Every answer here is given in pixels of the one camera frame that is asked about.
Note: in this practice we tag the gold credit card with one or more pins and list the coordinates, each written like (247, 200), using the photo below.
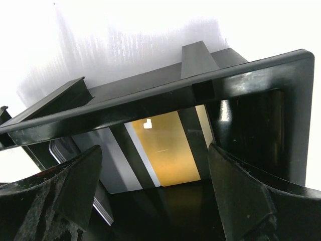
(174, 145)

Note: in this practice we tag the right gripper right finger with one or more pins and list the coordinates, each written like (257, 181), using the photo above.
(256, 205)

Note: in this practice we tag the black plastic card box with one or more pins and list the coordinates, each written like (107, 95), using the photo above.
(258, 111)

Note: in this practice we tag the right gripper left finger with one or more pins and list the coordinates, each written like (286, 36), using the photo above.
(54, 204)

